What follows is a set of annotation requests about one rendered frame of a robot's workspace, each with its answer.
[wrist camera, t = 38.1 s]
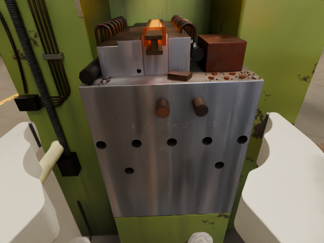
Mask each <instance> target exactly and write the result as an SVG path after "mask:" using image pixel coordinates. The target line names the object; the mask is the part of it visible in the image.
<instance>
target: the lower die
mask: <svg viewBox="0 0 324 243"><path fill-rule="evenodd" d="M160 20H161V26H162V27H166V46H162V49H163V55H146V49H147V46H144V41H143V28H144V27H149V25H150V22H151V20H148V22H147V23H135V24H134V25H133V26H127V27H126V28H124V30H121V32H119V34H116V36H112V38H113V39H109V38H108V39H107V40H105V41H104V42H103V43H101V44H100V45H98V46H97V47H96V48H97V53H98V58H99V63H100V67H101V73H102V77H110V76H135V75H159V74H168V73H169V72H171V71H172V70H181V71H189V68H190V45H191V37H190V36H189V35H188V34H187V33H186V32H185V31H184V30H182V33H178V30H177V28H175V26H174V25H173V24H172V22H171V21H163V19H160ZM137 69H141V73H137Z"/></svg>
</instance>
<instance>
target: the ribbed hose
mask: <svg viewBox="0 0 324 243"><path fill-rule="evenodd" d="M4 1H5V3H6V6H7V8H8V11H9V13H10V14H9V15H10V17H11V19H12V22H13V24H14V26H15V28H16V33H17V35H18V37H19V39H20V40H19V41H21V42H20V43H21V45H22V47H23V51H24V53H25V55H26V58H27V60H28V62H29V66H30V69H31V71H32V74H33V76H34V79H35V81H36V84H37V86H38V90H39V92H40V95H41V98H42V100H43V102H44V105H45V108H46V111H47V112H48V115H49V118H50V121H51V123H52V126H53V129H54V131H55V134H56V136H57V139H58V142H59V144H60V145H61V146H63V148H64V152H63V153H62V155H61V156H60V158H59V160H58V161H57V165H58V168H59V170H60V172H61V175H62V176H78V174H79V172H80V170H81V165H80V162H79V159H78V156H77V153H76V152H70V151H69V149H68V145H67V143H66V140H65V137H64V134H63V131H62V129H61V126H60V124H59V120H58V118H57V115H56V112H55V109H54V107H52V105H53V104H51V101H50V98H49V94H48V90H47V88H46V85H45V82H44V80H43V76H42V74H41V72H40V67H39V65H38V63H37V60H36V58H35V55H34V51H33V49H32V47H31V45H30V44H31V43H30V41H29V39H28V35H27V33H26V31H25V30H26V29H25V27H24V24H23V22H22V20H21V19H22V18H21V16H20V13H19V11H18V7H17V4H15V3H16V2H15V0H4Z"/></svg>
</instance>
